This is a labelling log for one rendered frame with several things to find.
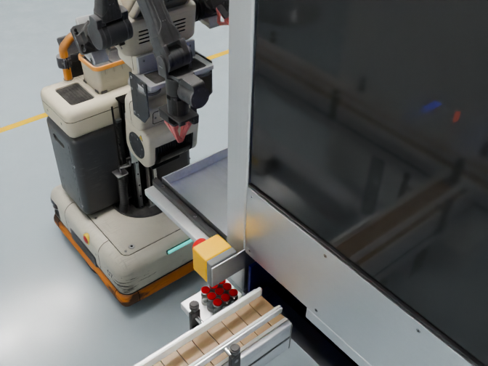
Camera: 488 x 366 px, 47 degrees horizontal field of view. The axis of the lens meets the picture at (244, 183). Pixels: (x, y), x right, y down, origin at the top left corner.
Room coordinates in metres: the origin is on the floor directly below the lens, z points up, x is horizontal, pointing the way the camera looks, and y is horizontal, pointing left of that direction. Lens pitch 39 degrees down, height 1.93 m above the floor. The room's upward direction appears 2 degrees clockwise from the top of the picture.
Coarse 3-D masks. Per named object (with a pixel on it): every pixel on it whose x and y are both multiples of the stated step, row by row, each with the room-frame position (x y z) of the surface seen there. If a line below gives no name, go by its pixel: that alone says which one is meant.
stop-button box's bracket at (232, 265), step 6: (240, 252) 0.86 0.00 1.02; (234, 258) 0.85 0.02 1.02; (240, 258) 0.86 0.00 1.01; (222, 264) 0.83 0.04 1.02; (228, 264) 0.84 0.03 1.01; (234, 264) 0.85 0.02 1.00; (240, 264) 0.86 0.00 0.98; (216, 270) 0.82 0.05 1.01; (222, 270) 0.83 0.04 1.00; (228, 270) 0.84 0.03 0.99; (234, 270) 0.85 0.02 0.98; (216, 276) 0.82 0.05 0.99; (222, 276) 0.83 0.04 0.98; (228, 276) 0.84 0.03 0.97; (216, 282) 0.82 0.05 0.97
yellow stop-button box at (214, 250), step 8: (208, 240) 0.89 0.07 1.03; (216, 240) 0.89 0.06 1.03; (224, 240) 0.89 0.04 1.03; (192, 248) 0.87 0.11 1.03; (200, 248) 0.87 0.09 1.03; (208, 248) 0.87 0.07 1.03; (216, 248) 0.87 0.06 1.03; (224, 248) 0.87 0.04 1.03; (232, 248) 0.87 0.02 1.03; (200, 256) 0.85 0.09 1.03; (208, 256) 0.84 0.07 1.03; (216, 256) 0.84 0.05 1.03; (224, 256) 0.84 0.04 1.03; (200, 264) 0.85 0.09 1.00; (208, 264) 0.82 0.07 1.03; (216, 264) 0.82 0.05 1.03; (200, 272) 0.85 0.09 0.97; (208, 272) 0.82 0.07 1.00; (208, 280) 0.82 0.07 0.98
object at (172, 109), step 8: (168, 96) 1.27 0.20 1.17; (168, 104) 1.26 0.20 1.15; (176, 104) 1.25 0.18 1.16; (184, 104) 1.26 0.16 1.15; (168, 112) 1.26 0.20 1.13; (176, 112) 1.25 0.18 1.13; (184, 112) 1.26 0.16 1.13; (192, 112) 1.28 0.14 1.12; (176, 120) 1.23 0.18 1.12; (184, 120) 1.23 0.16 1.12
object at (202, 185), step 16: (208, 160) 1.36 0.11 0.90; (224, 160) 1.38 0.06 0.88; (176, 176) 1.28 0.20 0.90; (192, 176) 1.30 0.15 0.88; (208, 176) 1.30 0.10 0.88; (224, 176) 1.30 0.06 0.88; (176, 192) 1.19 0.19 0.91; (192, 192) 1.23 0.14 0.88; (208, 192) 1.23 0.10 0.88; (224, 192) 1.23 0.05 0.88; (192, 208) 1.14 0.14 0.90; (208, 208) 1.16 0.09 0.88; (224, 208) 1.16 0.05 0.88; (208, 224) 1.08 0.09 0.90; (224, 224) 1.10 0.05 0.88
